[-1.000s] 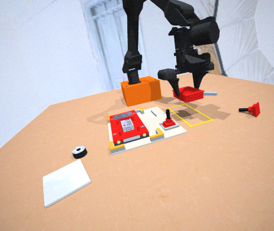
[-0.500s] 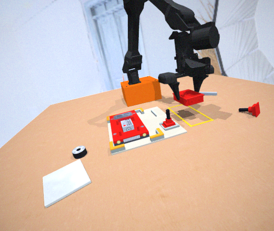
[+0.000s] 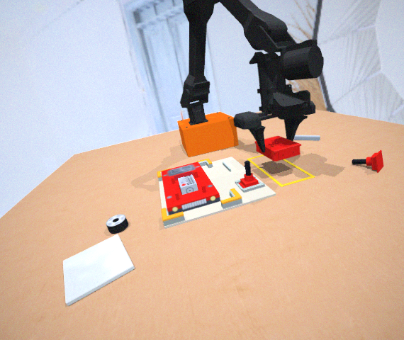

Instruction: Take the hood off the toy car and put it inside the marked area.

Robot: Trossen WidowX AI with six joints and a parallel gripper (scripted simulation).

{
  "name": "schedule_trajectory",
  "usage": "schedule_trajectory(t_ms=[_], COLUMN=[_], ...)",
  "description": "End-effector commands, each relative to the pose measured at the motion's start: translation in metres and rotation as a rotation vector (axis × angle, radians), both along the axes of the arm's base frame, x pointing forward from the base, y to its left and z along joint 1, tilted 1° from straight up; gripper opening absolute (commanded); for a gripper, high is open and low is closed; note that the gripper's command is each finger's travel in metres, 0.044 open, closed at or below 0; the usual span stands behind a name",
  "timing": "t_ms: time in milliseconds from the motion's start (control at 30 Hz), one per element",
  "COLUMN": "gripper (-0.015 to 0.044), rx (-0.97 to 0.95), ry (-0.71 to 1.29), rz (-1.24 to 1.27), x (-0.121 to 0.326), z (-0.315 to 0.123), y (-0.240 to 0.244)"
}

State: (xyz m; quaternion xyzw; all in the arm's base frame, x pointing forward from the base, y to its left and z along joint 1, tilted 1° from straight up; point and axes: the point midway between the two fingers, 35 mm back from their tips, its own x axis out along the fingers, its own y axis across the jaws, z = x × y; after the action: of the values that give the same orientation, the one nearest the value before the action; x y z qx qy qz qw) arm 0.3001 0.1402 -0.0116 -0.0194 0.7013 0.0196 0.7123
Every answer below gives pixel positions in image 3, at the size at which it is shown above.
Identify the black toy car tyre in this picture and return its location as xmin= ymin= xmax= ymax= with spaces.
xmin=106 ymin=215 xmax=128 ymax=234

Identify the white flat rectangular panel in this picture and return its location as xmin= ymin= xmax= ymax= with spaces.
xmin=63 ymin=234 xmax=134 ymax=306

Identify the grey flat bar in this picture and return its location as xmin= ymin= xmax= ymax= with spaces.
xmin=294 ymin=135 xmax=320 ymax=141

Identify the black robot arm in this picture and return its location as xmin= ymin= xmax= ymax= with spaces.
xmin=179 ymin=0 xmax=324 ymax=125

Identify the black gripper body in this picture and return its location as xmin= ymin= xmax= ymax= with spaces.
xmin=234 ymin=81 xmax=315 ymax=130

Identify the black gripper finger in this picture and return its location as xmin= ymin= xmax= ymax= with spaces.
xmin=248 ymin=126 xmax=266 ymax=152
xmin=284 ymin=116 xmax=308 ymax=141

